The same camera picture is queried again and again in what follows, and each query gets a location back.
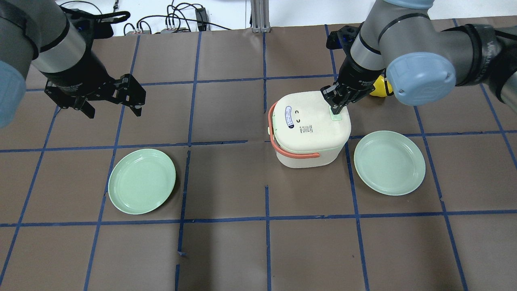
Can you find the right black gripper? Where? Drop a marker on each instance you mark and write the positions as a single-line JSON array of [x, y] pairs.
[[356, 77]]

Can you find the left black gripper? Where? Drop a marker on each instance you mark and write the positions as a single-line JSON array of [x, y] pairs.
[[76, 82]]

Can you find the white rice cooker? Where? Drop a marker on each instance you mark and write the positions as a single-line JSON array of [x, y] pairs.
[[304, 132]]

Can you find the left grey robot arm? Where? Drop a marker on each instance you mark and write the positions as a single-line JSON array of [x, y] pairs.
[[57, 41]]

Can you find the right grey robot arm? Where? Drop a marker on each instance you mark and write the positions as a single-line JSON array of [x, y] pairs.
[[421, 64]]

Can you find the yellow toy pepper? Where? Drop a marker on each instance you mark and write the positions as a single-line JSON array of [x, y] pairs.
[[382, 87]]

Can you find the right green plate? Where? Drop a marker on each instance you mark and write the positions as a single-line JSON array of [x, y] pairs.
[[389, 163]]

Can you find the green plate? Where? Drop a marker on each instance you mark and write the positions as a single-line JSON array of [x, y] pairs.
[[389, 163], [142, 181]]

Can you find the left green plate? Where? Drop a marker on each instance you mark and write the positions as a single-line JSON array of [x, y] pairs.
[[142, 181]]

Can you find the aluminium frame post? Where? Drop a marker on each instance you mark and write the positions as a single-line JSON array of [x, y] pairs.
[[260, 16]]

